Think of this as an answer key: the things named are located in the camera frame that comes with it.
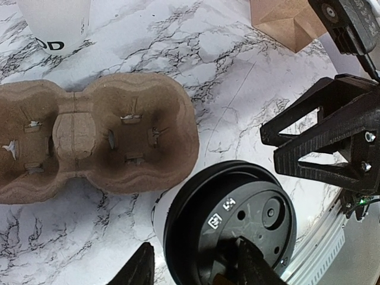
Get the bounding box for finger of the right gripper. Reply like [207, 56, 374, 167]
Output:
[260, 74, 379, 147]

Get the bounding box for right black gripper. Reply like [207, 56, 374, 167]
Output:
[274, 130, 379, 221]

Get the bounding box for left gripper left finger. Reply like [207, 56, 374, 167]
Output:
[107, 242, 155, 285]

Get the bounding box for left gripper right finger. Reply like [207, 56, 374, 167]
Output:
[237, 236, 287, 285]

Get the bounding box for black plastic cup lid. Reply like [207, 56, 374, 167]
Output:
[163, 160, 296, 284]

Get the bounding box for brown paper bag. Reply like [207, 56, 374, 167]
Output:
[250, 0, 327, 53]

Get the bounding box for brown cardboard cup carrier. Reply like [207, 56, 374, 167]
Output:
[1, 73, 200, 204]

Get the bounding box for stacked white paper cups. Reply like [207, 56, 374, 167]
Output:
[17, 0, 91, 55]

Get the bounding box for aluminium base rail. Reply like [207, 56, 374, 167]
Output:
[281, 199, 347, 285]

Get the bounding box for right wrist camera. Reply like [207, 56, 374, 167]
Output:
[309, 1, 379, 82]

